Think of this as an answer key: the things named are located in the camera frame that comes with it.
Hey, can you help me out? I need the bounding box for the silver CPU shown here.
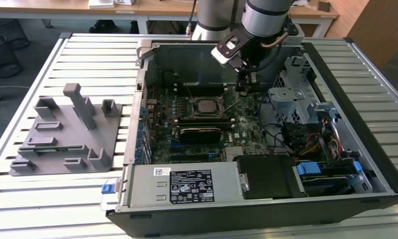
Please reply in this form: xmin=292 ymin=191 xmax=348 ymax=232
xmin=198 ymin=99 xmax=222 ymax=114

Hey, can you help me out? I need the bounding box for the thin metal locking lever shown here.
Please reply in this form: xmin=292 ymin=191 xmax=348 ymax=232
xmin=223 ymin=98 xmax=251 ymax=115
xmin=184 ymin=82 xmax=196 ymax=100

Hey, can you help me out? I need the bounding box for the CPU socket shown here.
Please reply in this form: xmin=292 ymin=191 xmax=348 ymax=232
xmin=190 ymin=96 xmax=230 ymax=120

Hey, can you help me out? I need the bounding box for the black RAM slot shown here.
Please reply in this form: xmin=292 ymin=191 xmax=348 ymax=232
xmin=175 ymin=89 xmax=227 ymax=94
xmin=175 ymin=83 xmax=227 ymax=88
xmin=179 ymin=119 xmax=236 ymax=124
xmin=179 ymin=122 xmax=236 ymax=127
xmin=175 ymin=86 xmax=227 ymax=91
xmin=179 ymin=125 xmax=236 ymax=130
xmin=179 ymin=116 xmax=236 ymax=121

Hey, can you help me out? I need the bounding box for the silver metal drive cage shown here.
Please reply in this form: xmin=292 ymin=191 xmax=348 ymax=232
xmin=267 ymin=55 xmax=340 ymax=125

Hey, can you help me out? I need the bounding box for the wooden desk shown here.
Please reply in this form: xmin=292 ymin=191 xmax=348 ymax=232
xmin=0 ymin=0 xmax=144 ymax=34
xmin=136 ymin=0 xmax=342 ymax=38

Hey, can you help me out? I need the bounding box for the green motherboard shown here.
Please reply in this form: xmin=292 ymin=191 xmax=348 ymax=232
xmin=146 ymin=83 xmax=274 ymax=165

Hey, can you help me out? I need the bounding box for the black graphics card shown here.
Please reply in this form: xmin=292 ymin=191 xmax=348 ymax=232
xmin=179 ymin=126 xmax=226 ymax=145

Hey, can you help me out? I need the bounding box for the silver chipset heatsink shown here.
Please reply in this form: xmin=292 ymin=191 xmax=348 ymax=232
xmin=224 ymin=146 xmax=246 ymax=158

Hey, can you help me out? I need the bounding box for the black expansion slot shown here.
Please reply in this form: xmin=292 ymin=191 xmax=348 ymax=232
xmin=170 ymin=154 xmax=211 ymax=161

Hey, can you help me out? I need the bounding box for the wooden cabinet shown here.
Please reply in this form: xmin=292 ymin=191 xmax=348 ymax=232
xmin=326 ymin=0 xmax=398 ymax=72

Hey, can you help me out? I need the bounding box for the hard disk in blue carrier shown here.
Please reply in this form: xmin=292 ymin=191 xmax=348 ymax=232
xmin=294 ymin=160 xmax=358 ymax=196

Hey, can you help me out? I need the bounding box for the silver power supply unit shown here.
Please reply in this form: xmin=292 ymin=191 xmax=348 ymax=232
xmin=115 ymin=161 xmax=246 ymax=209

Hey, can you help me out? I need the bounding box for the white cardboard box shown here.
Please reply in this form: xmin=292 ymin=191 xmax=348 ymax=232
xmin=88 ymin=0 xmax=116 ymax=10

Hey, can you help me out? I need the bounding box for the black PC case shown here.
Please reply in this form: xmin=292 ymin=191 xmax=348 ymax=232
xmin=99 ymin=37 xmax=398 ymax=239

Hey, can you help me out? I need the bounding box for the grey parts rack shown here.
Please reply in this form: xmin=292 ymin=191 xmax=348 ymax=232
xmin=8 ymin=83 xmax=124 ymax=178

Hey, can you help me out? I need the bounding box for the blue plastic latch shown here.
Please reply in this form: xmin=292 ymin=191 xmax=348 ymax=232
xmin=100 ymin=183 xmax=116 ymax=196

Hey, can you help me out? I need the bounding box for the green RAM stick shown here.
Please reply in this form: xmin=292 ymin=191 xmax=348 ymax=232
xmin=35 ymin=147 xmax=71 ymax=153

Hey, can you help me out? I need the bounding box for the black mesh waste bin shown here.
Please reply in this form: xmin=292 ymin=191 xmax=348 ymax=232
xmin=0 ymin=33 xmax=23 ymax=79
xmin=0 ymin=18 xmax=31 ymax=50

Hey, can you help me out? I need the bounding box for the copper cable conduit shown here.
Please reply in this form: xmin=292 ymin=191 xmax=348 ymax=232
xmin=260 ymin=31 xmax=291 ymax=48

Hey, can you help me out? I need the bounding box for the black internal cable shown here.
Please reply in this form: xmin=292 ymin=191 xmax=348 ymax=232
xmin=256 ymin=93 xmax=278 ymax=140

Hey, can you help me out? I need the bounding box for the black cable bundle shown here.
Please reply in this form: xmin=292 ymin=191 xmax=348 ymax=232
xmin=275 ymin=121 xmax=332 ymax=161

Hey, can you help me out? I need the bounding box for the orange wire bundle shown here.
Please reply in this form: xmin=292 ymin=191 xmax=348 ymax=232
xmin=299 ymin=133 xmax=324 ymax=160

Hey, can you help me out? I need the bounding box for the yellow wire bundle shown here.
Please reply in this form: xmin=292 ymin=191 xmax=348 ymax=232
xmin=328 ymin=138 xmax=343 ymax=160

